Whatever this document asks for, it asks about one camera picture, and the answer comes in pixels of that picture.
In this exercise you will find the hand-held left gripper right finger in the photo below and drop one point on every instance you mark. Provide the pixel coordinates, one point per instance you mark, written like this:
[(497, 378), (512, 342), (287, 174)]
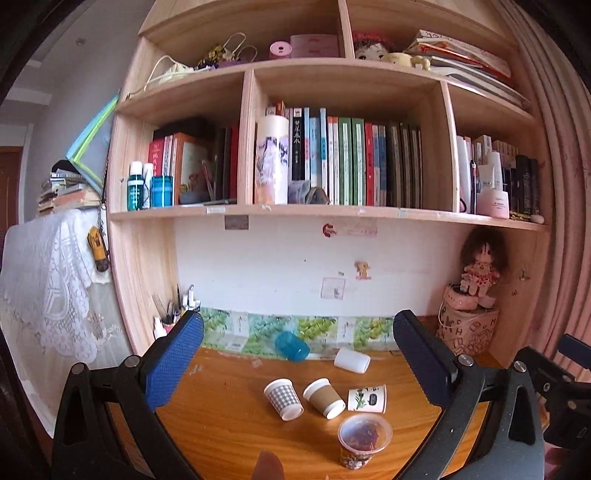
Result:
[(425, 364)]

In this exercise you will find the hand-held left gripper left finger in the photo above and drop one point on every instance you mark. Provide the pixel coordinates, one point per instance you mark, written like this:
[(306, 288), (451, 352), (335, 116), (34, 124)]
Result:
[(175, 360)]

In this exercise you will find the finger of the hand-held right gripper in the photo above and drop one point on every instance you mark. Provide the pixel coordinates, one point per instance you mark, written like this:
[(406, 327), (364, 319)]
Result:
[(568, 397)]

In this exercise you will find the plant print white paper cup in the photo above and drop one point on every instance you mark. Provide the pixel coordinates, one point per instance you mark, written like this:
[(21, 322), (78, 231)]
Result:
[(367, 398)]

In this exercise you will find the plain white plastic cup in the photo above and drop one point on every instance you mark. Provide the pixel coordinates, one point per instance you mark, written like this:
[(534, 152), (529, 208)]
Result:
[(352, 360)]

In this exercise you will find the clear plastic cup red contents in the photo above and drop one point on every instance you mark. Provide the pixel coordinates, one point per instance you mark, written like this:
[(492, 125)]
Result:
[(362, 438)]

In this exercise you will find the brown sleeve paper cup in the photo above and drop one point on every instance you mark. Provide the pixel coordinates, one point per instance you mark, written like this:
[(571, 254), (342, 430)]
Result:
[(323, 398)]

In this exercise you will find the grey checked paper cup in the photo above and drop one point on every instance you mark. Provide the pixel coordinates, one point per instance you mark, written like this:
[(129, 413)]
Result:
[(283, 399)]

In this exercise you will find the blue plastic cup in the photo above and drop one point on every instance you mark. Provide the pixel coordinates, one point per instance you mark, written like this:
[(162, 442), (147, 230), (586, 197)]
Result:
[(292, 345)]

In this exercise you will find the row of upright books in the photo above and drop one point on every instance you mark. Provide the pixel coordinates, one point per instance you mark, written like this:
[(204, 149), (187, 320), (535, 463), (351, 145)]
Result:
[(364, 161)]

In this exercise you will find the small white bottle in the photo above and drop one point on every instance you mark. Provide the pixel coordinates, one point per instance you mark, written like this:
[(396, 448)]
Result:
[(159, 330)]

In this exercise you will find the pens and tools holder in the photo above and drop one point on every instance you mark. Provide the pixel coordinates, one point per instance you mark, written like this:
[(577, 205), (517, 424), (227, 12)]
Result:
[(178, 309)]

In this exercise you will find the letter print basket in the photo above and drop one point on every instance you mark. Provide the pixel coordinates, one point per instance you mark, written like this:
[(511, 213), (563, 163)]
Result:
[(466, 330)]

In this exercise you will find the pink round box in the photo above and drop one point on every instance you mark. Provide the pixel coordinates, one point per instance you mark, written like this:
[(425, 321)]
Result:
[(461, 300)]

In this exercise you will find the brown-haired rag doll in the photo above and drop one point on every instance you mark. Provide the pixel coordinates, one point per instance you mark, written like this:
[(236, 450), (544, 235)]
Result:
[(480, 267)]

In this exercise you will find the leaf print paper strip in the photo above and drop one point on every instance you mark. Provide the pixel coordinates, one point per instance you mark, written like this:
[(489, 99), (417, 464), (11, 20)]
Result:
[(295, 330)]

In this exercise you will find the yellow toy car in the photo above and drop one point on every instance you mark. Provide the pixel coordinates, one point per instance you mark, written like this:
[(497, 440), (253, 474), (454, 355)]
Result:
[(98, 249)]

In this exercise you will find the blurred brown object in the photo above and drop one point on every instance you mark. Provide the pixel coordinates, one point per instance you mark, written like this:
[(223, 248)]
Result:
[(269, 466)]

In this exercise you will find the white lace cloth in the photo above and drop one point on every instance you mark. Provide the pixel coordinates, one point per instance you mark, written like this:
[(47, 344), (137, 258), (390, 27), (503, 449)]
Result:
[(51, 286)]

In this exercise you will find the grey shelf label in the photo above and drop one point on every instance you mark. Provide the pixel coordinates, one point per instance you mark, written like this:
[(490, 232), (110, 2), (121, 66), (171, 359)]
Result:
[(236, 222)]

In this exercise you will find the blue jar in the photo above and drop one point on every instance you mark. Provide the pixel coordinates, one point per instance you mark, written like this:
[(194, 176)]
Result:
[(161, 190)]

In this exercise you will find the pink lotion bottle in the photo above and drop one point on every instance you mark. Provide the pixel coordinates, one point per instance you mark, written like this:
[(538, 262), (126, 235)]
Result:
[(493, 203)]

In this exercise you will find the teal bottle white cap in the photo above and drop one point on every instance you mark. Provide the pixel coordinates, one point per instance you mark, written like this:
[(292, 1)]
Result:
[(136, 184)]

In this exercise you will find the slim white bottle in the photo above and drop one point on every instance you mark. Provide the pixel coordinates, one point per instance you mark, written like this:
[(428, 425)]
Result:
[(147, 180)]

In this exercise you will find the illustrated picture book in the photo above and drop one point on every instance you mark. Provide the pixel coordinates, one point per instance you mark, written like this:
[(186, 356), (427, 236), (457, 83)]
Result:
[(194, 170)]

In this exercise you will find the white and cream books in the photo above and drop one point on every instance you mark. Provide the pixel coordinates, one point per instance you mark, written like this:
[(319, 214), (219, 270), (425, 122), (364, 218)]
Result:
[(466, 170)]

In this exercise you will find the pile of worn books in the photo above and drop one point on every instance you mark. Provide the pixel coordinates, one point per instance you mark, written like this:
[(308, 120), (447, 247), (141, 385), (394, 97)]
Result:
[(64, 189)]

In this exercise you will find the red books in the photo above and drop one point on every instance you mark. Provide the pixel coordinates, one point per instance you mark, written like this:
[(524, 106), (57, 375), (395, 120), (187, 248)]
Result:
[(159, 154)]

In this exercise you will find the row of black books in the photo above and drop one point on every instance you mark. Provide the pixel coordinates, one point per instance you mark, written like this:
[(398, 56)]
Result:
[(526, 184)]

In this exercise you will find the grey cloth pouch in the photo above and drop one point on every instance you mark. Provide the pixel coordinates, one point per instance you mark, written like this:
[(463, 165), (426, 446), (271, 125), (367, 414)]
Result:
[(307, 191)]

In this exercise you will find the dark hardcover books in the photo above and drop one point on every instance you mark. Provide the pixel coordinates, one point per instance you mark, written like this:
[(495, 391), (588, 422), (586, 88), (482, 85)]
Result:
[(226, 157)]

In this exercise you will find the pink curtain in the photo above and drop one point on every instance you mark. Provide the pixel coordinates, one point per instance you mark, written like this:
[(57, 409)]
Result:
[(563, 184)]

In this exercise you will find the white painted scroll tube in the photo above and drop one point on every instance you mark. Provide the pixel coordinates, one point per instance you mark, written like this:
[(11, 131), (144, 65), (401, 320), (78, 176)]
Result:
[(272, 159)]

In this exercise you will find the green-edged blue folder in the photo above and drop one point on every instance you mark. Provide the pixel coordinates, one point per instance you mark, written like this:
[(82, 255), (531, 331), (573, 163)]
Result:
[(92, 138)]

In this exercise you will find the brown wooden door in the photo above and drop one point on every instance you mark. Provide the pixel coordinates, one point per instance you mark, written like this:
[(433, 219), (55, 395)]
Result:
[(9, 180)]

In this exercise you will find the cream face mask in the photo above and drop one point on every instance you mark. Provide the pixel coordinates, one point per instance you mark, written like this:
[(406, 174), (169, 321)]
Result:
[(168, 71)]

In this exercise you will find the wooden bookshelf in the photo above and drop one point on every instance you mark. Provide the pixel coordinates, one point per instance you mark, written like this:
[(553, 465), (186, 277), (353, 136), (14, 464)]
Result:
[(323, 92)]

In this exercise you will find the yellow plush toy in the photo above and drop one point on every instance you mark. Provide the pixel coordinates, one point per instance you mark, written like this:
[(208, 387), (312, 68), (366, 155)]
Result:
[(406, 60)]

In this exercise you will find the stack of magazines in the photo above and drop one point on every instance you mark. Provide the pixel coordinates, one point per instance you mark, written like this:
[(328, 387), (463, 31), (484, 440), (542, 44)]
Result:
[(461, 60)]

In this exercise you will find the floral handbag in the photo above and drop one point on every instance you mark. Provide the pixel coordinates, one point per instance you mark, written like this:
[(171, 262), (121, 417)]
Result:
[(226, 55)]

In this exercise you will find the doll head red hat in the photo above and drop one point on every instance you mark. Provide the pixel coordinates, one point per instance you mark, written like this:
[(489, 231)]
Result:
[(371, 46)]

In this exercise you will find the pink round tin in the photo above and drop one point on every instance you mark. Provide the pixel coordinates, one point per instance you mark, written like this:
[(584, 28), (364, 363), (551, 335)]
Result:
[(280, 49)]

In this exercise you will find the pink rectangular box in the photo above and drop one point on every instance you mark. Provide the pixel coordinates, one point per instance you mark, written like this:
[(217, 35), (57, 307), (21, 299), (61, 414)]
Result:
[(314, 45)]

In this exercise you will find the bear wall sticker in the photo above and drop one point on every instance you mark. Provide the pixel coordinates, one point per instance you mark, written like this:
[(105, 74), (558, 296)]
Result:
[(363, 270)]

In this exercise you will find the pink square wall sticker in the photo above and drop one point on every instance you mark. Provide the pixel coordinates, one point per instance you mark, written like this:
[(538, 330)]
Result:
[(333, 288)]

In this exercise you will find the red wall sticker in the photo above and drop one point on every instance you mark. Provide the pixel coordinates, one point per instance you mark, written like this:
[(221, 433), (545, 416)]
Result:
[(328, 229)]

